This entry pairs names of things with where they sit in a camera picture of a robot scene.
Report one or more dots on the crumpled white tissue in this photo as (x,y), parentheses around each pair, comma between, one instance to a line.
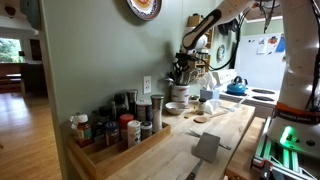
(213,106)

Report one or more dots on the metal ladle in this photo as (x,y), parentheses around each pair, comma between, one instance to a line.
(170,81)

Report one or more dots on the spice jar red lid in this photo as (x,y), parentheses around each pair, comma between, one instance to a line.
(126,123)

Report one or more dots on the small metal dish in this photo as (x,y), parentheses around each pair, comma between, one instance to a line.
(194,98)

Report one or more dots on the small wooden spice rack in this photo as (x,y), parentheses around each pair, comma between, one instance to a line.
(200,63)

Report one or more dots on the white stove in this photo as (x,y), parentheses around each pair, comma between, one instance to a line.
(266,105)

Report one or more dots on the black stove burner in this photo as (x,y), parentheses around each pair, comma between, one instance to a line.
(263,98)
(263,91)

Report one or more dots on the wooden spice tray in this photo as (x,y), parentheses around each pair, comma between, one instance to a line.
(140,146)

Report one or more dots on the small metal peeler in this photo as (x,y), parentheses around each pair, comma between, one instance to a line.
(227,108)

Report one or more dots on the red fridge magnet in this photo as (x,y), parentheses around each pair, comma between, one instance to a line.
(272,40)

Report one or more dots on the white paper note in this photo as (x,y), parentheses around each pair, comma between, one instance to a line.
(262,46)

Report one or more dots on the white tissue in box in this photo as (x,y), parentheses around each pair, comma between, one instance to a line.
(208,81)

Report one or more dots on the white spice canister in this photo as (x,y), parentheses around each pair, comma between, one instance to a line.
(134,134)

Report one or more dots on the blue tissue box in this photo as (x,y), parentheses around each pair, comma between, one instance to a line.
(210,94)

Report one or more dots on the small jar black lid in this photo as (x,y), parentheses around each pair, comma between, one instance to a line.
(146,130)

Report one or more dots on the dark jar blue lid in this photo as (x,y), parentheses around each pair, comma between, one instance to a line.
(112,133)

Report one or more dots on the white wall outlet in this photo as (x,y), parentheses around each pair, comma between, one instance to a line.
(147,85)

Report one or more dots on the grey metal spatula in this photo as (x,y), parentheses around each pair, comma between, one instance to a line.
(195,132)

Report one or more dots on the small round wall plate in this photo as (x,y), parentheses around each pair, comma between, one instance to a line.
(221,53)

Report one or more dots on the small white bowl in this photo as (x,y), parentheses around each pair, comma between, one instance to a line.
(175,108)

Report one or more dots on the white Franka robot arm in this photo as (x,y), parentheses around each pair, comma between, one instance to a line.
(300,66)

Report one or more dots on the dark pepper mill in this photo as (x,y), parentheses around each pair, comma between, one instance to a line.
(132,101)

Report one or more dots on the dark glass bottle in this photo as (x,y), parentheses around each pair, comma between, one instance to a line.
(105,113)
(98,128)

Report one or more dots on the black hanging pan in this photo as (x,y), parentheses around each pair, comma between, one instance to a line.
(230,26)

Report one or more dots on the colourful decorative wall plate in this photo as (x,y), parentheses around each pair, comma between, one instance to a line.
(144,8)

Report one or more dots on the window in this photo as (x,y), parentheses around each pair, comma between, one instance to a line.
(10,50)

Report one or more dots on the white flat strip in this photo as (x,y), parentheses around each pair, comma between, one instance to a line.
(240,102)

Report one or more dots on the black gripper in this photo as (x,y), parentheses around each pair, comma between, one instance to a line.
(185,58)

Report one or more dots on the glass shaker jar black lid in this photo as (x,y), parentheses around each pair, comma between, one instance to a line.
(201,107)

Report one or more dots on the clear plastic bag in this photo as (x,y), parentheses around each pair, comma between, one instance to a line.
(74,121)

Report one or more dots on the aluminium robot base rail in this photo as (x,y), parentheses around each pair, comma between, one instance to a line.
(283,163)

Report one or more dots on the steel salt grinder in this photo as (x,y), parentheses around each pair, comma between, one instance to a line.
(157,113)

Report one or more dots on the wooden spoon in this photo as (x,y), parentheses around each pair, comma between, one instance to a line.
(200,119)

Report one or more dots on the black bottle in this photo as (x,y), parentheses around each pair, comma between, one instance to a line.
(120,105)

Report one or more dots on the metal turner spatula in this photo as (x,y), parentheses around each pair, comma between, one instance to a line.
(206,146)

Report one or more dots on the orange sauce bottle white cap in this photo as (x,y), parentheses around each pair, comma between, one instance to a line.
(84,131)

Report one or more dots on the blue paper sheet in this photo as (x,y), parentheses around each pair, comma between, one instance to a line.
(280,45)

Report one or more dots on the white fridge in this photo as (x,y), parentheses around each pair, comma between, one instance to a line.
(256,70)

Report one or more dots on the dark can white label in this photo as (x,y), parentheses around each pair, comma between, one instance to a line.
(143,111)

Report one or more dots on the blue kettle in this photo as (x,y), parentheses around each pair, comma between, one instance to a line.
(236,87)

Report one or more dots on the white red-marked utensil holder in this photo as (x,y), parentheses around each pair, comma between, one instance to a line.
(180,95)

